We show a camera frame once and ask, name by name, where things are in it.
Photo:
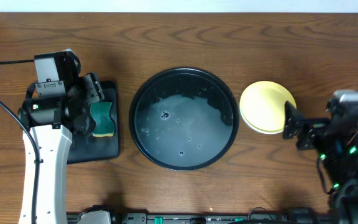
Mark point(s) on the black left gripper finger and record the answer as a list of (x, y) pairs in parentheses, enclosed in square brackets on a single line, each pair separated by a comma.
[(92, 86), (84, 124)]

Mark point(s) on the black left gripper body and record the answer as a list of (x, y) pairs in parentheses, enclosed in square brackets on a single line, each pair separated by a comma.
[(84, 116)]

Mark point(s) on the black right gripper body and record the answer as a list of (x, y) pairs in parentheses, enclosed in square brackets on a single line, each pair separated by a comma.
[(317, 130)]

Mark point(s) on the green scouring sponge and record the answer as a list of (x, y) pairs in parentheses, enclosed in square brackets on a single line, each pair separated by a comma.
[(100, 112)]

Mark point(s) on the yellow plate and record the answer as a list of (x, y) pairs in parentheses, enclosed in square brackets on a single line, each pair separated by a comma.
[(262, 106)]

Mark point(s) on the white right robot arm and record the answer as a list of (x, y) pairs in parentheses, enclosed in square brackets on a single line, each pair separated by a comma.
[(336, 141)]

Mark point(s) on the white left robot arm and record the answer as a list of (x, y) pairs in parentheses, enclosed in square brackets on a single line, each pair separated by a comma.
[(46, 155)]

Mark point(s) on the black rectangular tray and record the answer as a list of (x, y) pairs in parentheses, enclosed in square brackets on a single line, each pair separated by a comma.
[(86, 147)]

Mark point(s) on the black round tray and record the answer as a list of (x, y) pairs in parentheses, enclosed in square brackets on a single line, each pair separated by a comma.
[(184, 119)]

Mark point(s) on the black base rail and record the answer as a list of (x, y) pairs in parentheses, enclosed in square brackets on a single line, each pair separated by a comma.
[(99, 214)]

